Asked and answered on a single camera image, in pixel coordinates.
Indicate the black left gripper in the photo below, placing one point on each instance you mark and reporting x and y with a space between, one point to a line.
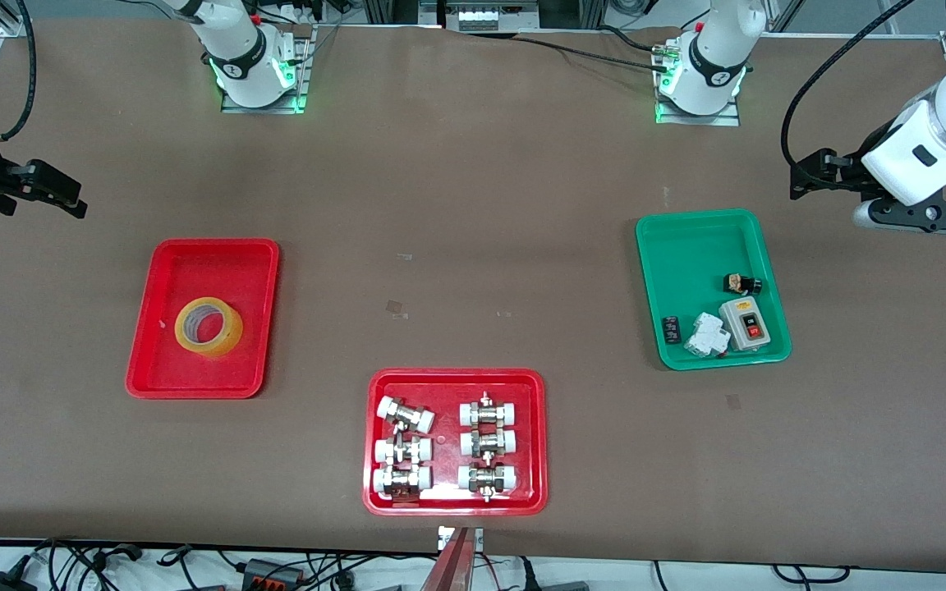
844 176

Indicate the yellow tape roll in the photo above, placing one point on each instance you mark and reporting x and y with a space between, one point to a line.
231 332

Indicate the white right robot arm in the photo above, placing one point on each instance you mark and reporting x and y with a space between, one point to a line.
236 49

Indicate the green plastic tray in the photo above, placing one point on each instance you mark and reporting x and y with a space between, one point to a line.
691 263

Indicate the empty-type red plastic tray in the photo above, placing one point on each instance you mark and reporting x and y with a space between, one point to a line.
194 271

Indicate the red tray holding fittings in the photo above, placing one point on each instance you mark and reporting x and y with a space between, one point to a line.
447 492

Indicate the small black brass component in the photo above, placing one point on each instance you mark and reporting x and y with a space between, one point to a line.
744 285

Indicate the white circuit breaker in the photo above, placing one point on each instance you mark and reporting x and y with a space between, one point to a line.
706 336

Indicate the small black terminal block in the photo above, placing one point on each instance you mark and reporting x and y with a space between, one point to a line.
671 329

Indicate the grey power strip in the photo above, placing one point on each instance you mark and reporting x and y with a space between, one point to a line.
489 16

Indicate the black power adapter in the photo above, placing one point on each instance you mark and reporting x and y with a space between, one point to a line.
3 581

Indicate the white metal pipe fitting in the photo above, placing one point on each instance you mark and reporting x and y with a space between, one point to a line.
488 443
488 412
487 478
401 480
406 414
401 450

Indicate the black box orange connectors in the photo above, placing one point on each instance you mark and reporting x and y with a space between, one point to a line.
272 572

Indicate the red aluminium profile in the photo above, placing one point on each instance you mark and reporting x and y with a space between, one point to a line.
450 566

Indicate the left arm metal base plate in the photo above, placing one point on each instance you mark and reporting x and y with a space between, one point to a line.
727 117

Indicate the grey push-button switch box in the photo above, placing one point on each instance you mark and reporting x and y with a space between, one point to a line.
744 324

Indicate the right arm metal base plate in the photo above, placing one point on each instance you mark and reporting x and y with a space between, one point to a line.
302 82

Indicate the silver profile bracket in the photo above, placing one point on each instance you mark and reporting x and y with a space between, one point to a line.
443 538

